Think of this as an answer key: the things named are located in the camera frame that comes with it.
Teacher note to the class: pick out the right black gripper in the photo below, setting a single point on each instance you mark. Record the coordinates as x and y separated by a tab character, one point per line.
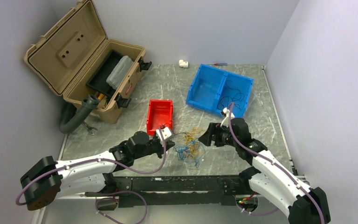
215	129

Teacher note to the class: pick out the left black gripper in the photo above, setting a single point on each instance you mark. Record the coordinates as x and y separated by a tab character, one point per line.
161	148

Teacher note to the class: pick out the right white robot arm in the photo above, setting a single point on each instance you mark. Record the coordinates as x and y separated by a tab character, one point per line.
297	200

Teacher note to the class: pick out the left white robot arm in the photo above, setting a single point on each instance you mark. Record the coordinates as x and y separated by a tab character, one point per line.
48	179

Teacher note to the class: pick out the white pipe elbow fitting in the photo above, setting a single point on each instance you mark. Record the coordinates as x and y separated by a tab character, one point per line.
183	64

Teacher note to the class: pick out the red small plastic bin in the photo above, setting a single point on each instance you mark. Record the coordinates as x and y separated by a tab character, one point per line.
160	114

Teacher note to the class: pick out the blue double plastic bin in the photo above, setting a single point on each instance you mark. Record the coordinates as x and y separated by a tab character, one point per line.
213	89

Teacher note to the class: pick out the steel wrench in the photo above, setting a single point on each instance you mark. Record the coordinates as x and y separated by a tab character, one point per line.
91	130

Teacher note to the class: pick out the yellow tools in case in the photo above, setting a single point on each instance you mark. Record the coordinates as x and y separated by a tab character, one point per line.
104	100

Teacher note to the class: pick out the grey plastic organizer box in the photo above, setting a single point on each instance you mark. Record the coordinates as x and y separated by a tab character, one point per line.
115	78

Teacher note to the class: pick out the black tray in case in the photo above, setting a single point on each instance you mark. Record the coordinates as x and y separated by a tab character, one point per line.
97	81

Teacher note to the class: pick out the tan open tool case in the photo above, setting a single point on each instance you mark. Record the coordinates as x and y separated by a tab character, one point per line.
74	50

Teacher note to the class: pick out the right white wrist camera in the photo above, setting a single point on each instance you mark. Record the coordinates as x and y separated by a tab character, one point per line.
227	116

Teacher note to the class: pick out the red handled screwdriver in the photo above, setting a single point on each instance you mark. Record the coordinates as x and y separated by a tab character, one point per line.
220	64

